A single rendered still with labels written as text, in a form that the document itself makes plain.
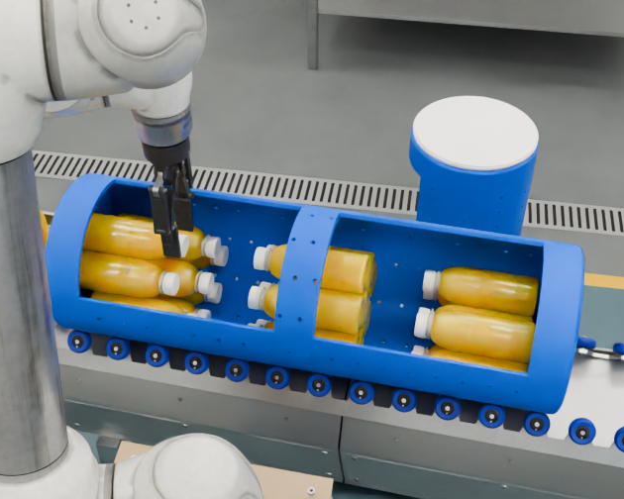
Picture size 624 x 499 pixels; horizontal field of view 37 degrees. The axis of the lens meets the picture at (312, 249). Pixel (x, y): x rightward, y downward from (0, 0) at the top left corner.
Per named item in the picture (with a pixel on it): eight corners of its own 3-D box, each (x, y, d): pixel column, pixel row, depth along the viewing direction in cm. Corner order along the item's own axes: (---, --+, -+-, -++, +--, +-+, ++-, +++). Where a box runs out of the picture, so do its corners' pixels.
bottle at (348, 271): (369, 270, 161) (271, 255, 164) (369, 246, 156) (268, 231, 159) (363, 302, 157) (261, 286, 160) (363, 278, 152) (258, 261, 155)
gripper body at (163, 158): (178, 151, 142) (184, 198, 148) (195, 120, 148) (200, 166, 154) (132, 146, 143) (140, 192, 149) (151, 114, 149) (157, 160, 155)
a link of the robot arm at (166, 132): (198, 89, 144) (201, 121, 148) (143, 82, 146) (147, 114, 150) (179, 123, 138) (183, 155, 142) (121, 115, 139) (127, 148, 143)
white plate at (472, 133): (523, 93, 217) (522, 97, 218) (405, 96, 216) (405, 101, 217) (552, 164, 197) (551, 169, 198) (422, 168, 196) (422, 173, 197)
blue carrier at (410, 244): (550, 449, 154) (583, 338, 135) (60, 359, 169) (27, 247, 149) (557, 324, 174) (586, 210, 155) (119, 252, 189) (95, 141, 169)
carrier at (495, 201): (477, 345, 278) (383, 349, 276) (523, 96, 219) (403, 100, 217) (497, 422, 257) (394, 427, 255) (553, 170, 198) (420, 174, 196)
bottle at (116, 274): (85, 256, 169) (177, 272, 166) (73, 292, 166) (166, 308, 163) (72, 242, 162) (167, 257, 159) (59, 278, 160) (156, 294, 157)
